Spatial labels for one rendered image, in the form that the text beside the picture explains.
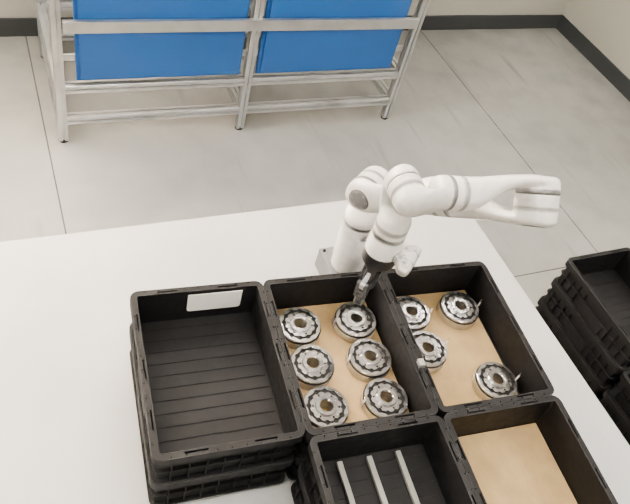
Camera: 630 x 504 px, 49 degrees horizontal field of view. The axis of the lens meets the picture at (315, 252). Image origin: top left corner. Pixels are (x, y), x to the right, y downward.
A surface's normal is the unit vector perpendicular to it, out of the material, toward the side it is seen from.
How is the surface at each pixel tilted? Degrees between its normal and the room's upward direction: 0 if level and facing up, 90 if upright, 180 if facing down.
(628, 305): 0
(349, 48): 90
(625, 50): 90
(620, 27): 90
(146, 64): 90
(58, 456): 0
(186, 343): 0
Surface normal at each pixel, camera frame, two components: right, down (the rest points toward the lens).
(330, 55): 0.36, 0.74
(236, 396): 0.21, -0.66
